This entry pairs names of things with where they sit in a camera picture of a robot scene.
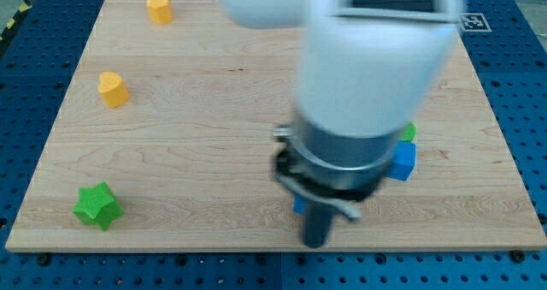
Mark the fiducial marker tag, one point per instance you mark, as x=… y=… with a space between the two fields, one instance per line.
x=474 y=23

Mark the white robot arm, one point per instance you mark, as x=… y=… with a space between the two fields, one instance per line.
x=365 y=67

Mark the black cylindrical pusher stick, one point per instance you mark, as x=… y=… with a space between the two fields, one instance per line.
x=317 y=221

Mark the green star block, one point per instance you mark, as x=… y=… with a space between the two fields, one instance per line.
x=97 y=206

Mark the blue triangle block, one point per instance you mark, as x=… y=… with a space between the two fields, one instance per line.
x=299 y=205

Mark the blue cube block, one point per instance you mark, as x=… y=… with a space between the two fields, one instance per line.
x=403 y=162

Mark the wooden board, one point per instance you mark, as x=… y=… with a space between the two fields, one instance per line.
x=189 y=156

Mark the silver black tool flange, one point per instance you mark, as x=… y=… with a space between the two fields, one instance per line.
x=317 y=163

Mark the yellow hexagon block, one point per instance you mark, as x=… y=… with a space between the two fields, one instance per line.
x=160 y=11

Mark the green round block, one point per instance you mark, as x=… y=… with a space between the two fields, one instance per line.
x=408 y=133

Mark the yellow heart block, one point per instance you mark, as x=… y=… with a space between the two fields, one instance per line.
x=112 y=89

